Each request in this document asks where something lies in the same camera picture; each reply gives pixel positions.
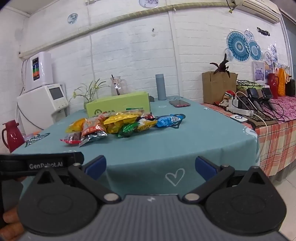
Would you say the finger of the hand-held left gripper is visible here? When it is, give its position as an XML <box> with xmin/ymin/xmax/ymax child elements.
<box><xmin>67</xmin><ymin>152</ymin><xmax>85</xmax><ymax>166</ymax></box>

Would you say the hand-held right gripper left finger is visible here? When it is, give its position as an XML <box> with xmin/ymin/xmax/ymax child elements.
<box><xmin>35</xmin><ymin>155</ymin><xmax>122</xmax><ymax>204</ymax></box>

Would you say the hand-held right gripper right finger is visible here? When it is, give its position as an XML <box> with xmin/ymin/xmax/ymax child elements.
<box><xmin>182</xmin><ymin>156</ymin><xmax>266</xmax><ymax>204</ymax></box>

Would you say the pile of snack packets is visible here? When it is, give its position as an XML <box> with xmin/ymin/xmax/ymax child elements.
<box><xmin>60</xmin><ymin>111</ymin><xmax>186</xmax><ymax>147</ymax></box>

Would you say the green cardboard box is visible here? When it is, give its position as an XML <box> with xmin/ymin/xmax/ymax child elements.
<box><xmin>85</xmin><ymin>91</ymin><xmax>151</xmax><ymax>118</ymax></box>

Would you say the person's left hand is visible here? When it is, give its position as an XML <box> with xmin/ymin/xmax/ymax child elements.
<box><xmin>3</xmin><ymin>207</ymin><xmax>25</xmax><ymax>233</ymax></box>

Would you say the red thermos jug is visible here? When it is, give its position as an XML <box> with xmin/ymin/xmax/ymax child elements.
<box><xmin>2</xmin><ymin>120</ymin><xmax>25</xmax><ymax>153</ymax></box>

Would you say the white water dispenser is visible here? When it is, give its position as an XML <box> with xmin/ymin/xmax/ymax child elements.
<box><xmin>17</xmin><ymin>83</ymin><xmax>70</xmax><ymax>133</ymax></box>

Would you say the smartphone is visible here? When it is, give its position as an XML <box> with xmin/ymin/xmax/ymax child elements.
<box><xmin>169</xmin><ymin>100</ymin><xmax>191</xmax><ymax>108</ymax></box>

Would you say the flowering plant in glass vase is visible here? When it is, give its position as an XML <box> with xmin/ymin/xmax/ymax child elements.
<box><xmin>69</xmin><ymin>79</ymin><xmax>111</xmax><ymax>109</ymax></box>

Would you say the patterned stuffed toy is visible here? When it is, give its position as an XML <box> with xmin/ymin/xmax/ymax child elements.
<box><xmin>218</xmin><ymin>91</ymin><xmax>237</xmax><ymax>107</ymax></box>

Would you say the checked tablecloth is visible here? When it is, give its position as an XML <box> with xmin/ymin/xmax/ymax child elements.
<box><xmin>201</xmin><ymin>95</ymin><xmax>296</xmax><ymax>182</ymax></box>

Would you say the brown cardboard box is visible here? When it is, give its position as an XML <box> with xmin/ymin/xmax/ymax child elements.
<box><xmin>202</xmin><ymin>71</ymin><xmax>238</xmax><ymax>105</ymax></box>

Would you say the glass pitcher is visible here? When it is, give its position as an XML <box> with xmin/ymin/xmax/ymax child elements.
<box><xmin>110</xmin><ymin>75</ymin><xmax>129</xmax><ymax>96</ymax></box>

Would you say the lime green box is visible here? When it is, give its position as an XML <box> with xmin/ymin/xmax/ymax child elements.
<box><xmin>236</xmin><ymin>84</ymin><xmax>262</xmax><ymax>93</ymax></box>

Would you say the grey thermos bottle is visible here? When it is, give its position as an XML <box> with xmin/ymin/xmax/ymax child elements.
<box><xmin>155</xmin><ymin>74</ymin><xmax>167</xmax><ymax>100</ymax></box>

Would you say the purple leafy plant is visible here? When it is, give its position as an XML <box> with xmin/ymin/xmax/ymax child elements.
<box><xmin>210</xmin><ymin>53</ymin><xmax>232</xmax><ymax>78</ymax></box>

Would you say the red kettle jug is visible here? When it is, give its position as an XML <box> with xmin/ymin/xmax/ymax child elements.
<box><xmin>268</xmin><ymin>73</ymin><xmax>279</xmax><ymax>99</ymax></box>

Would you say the orange bag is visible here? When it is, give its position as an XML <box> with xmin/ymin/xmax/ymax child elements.
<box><xmin>276</xmin><ymin>68</ymin><xmax>287</xmax><ymax>97</ymax></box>

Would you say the large blue paper fan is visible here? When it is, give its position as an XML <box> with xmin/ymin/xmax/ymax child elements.
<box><xmin>227</xmin><ymin>31</ymin><xmax>252</xmax><ymax>62</ymax></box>

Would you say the small blue paper fan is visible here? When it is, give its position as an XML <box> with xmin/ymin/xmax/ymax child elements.
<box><xmin>247</xmin><ymin>40</ymin><xmax>263</xmax><ymax>61</ymax></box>

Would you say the white air conditioner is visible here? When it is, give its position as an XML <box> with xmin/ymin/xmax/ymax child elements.
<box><xmin>228</xmin><ymin>0</ymin><xmax>282</xmax><ymax>24</ymax></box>

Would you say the white wall water purifier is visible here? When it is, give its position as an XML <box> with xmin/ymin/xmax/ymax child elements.
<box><xmin>23</xmin><ymin>51</ymin><xmax>54</xmax><ymax>93</ymax></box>

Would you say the wall picture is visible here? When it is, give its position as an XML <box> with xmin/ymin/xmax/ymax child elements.
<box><xmin>253</xmin><ymin>61</ymin><xmax>265</xmax><ymax>82</ymax></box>

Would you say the wrapped wall pipe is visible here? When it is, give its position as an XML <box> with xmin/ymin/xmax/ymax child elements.
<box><xmin>19</xmin><ymin>3</ymin><xmax>232</xmax><ymax>58</ymax></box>

